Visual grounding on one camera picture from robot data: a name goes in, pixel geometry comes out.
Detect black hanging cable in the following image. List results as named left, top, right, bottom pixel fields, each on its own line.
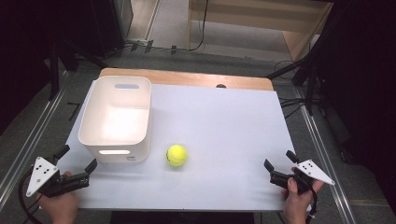
left=174, top=0, right=210, bottom=52

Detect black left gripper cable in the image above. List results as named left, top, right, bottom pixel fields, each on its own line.
left=17, top=169, right=45, bottom=224

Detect wooden table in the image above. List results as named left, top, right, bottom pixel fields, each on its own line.
left=98, top=67, right=275, bottom=92

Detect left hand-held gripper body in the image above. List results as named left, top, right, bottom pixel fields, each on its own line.
left=25, top=154, right=92, bottom=199

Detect black floor cables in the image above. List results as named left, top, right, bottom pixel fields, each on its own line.
left=274, top=60, right=312, bottom=119

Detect light wooden shelf unit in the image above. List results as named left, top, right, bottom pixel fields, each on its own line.
left=186, top=0, right=334, bottom=63

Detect yellow tennis ball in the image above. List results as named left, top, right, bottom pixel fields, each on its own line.
left=165, top=144, right=189, bottom=167

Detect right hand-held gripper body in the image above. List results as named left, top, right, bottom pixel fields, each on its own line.
left=269, top=159, right=336, bottom=196

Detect person's right hand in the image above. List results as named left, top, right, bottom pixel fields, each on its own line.
left=280, top=166, right=325, bottom=224

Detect black cabinet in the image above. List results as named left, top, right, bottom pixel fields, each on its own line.
left=88, top=0, right=134, bottom=59

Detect black metal stand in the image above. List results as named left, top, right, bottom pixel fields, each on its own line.
left=46, top=36, right=108, bottom=101

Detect white board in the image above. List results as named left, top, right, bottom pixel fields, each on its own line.
left=56, top=79, right=296, bottom=213

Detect metal floor rail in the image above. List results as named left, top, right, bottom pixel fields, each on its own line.
left=0, top=70, right=70, bottom=203
left=292, top=87, right=357, bottom=224

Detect black tripod stand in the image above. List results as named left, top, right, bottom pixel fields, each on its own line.
left=265, top=0, right=347, bottom=117

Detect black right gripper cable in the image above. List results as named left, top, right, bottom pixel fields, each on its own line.
left=306, top=189, right=318, bottom=224

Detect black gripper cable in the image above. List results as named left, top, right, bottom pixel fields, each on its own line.
left=306, top=189, right=318, bottom=224
left=17, top=169, right=45, bottom=224

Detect person's left hand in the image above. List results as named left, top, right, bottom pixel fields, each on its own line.
left=36, top=170, right=79, bottom=224

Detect white plastic storage bin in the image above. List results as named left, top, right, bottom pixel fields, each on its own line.
left=78, top=75, right=152, bottom=163

